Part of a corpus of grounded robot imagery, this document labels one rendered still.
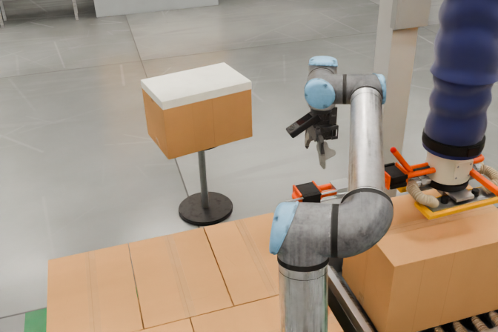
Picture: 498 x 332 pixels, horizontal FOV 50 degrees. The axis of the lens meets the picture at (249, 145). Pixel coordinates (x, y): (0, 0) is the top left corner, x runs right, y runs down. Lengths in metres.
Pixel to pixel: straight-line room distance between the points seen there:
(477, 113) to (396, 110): 1.20
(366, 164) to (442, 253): 0.98
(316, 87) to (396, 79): 1.57
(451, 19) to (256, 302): 1.43
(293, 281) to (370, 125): 0.46
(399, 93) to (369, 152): 1.86
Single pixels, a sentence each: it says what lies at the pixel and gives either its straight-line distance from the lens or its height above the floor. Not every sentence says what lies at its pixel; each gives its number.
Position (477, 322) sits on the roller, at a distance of 2.56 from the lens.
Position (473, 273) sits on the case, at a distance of 2.37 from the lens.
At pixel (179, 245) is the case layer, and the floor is 0.54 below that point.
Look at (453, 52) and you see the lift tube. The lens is 1.93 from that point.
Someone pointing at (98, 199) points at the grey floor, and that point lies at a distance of 4.25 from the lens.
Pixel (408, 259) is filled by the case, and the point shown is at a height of 0.95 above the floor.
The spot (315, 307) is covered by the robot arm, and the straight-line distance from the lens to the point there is 1.23.
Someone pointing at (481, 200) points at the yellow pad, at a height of 1.11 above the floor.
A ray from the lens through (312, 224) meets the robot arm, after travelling 1.13.
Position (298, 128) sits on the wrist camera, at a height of 1.51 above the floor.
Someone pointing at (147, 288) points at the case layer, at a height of 0.54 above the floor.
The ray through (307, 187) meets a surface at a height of 1.24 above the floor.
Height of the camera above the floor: 2.32
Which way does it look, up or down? 29 degrees down
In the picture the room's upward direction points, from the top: 2 degrees counter-clockwise
